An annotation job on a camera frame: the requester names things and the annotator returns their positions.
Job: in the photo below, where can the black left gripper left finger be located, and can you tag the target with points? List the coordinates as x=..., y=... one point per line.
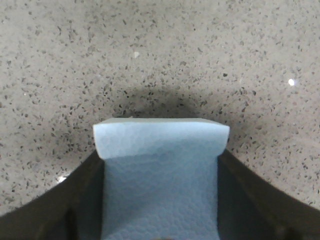
x=72, y=210

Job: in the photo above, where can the light blue foam cube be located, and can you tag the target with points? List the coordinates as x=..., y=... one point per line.
x=160, y=177

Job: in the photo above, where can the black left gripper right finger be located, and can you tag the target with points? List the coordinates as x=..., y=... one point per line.
x=250, y=208

